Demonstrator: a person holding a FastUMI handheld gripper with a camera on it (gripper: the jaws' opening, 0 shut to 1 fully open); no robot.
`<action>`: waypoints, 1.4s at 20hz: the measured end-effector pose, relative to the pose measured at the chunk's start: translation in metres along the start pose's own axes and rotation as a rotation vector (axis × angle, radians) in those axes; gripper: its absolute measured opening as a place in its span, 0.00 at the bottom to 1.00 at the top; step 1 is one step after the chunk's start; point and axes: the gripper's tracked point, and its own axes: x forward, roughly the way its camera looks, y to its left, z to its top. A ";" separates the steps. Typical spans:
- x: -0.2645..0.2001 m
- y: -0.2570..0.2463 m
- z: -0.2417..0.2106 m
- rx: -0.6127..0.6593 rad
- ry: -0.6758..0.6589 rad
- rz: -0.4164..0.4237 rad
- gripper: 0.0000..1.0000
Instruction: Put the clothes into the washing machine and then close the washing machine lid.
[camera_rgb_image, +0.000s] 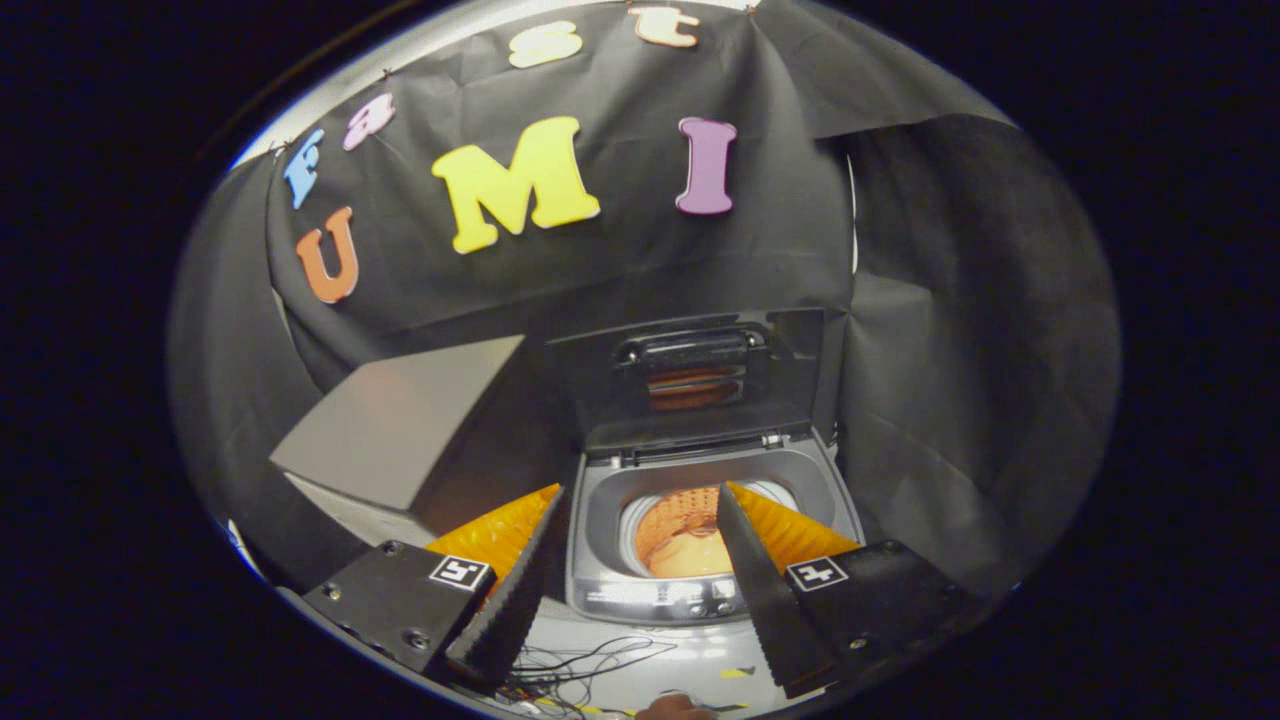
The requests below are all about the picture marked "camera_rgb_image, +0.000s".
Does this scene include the black backdrop cloth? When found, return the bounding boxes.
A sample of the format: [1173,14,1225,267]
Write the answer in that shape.
[168,0,1121,601]

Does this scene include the dark washing machine lid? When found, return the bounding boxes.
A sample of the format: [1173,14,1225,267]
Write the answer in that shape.
[545,308,826,456]

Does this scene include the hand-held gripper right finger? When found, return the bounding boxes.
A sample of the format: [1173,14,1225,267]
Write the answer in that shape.
[715,480,986,699]

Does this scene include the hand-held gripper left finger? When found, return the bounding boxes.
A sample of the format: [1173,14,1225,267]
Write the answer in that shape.
[300,483,568,691]

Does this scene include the grey washing machine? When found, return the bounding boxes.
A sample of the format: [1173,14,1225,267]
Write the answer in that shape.
[565,430,866,626]

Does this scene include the black floor cables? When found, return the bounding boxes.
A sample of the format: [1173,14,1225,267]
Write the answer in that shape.
[495,635,681,716]

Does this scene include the white and blue equipment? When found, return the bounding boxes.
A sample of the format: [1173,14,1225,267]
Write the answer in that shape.
[222,515,263,576]

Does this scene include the grey cabinet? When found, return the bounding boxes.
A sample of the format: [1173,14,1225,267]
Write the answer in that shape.
[268,335,576,546]

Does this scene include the orange polo shirt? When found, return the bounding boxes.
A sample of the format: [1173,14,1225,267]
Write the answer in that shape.
[635,485,736,579]

